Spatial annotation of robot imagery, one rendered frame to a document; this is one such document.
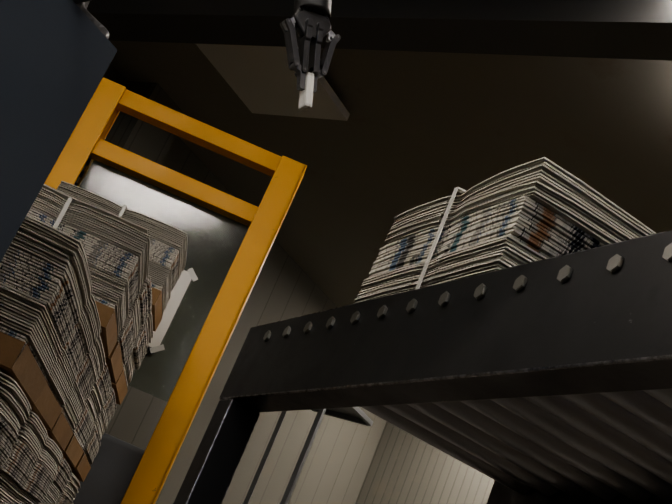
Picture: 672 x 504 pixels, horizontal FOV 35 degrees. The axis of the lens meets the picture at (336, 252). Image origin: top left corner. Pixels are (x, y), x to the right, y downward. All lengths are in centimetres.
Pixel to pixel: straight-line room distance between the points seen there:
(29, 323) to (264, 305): 588
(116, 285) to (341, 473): 666
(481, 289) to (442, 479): 783
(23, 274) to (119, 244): 63
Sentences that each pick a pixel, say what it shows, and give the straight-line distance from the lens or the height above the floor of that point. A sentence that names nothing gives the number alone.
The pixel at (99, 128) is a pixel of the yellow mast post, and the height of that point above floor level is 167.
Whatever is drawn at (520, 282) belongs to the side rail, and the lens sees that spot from 103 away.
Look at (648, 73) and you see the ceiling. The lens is 443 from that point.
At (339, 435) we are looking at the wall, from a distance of 866.
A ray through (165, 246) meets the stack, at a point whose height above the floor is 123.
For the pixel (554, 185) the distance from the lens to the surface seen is 133.
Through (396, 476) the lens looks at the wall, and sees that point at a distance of 905.
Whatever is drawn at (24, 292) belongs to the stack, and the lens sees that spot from 167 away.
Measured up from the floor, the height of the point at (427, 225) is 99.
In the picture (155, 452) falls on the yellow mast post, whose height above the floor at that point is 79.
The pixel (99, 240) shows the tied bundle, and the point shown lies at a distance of 229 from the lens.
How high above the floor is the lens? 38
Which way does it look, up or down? 20 degrees up
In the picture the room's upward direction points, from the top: 23 degrees clockwise
